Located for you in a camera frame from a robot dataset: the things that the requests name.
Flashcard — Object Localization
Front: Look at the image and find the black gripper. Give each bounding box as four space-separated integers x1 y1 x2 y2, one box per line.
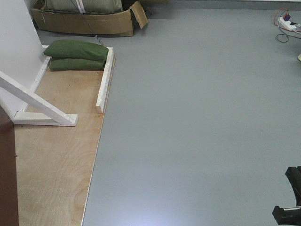
272 166 301 225

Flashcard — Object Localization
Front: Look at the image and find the brown wooden door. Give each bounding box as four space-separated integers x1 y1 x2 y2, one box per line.
0 108 19 226

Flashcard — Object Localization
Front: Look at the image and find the white power strip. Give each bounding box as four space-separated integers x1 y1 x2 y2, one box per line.
278 17 297 31

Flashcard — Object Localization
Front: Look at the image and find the white wooden edge batten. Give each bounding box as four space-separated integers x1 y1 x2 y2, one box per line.
95 47 115 113

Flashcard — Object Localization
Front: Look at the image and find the plywood base board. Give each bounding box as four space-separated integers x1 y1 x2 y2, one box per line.
15 71 103 226

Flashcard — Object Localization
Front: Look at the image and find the open flat cardboard box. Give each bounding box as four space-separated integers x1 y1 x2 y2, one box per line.
31 0 148 36

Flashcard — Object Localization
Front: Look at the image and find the upper green sandbag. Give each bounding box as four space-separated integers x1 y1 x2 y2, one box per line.
44 40 109 61

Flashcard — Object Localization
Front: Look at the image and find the green sandbag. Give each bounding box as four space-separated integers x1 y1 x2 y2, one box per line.
49 58 106 71
44 40 109 61

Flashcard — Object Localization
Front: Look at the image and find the lower green sandbag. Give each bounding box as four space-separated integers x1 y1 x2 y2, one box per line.
49 58 106 71

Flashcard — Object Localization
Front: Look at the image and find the olive woven sack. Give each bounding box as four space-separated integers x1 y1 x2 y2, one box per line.
45 0 123 14

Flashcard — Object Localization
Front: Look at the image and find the thin steel guy wire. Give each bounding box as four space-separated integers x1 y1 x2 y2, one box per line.
74 0 106 47

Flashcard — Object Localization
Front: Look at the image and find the white wooden brace frame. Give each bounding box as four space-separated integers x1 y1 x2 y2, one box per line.
0 44 78 126

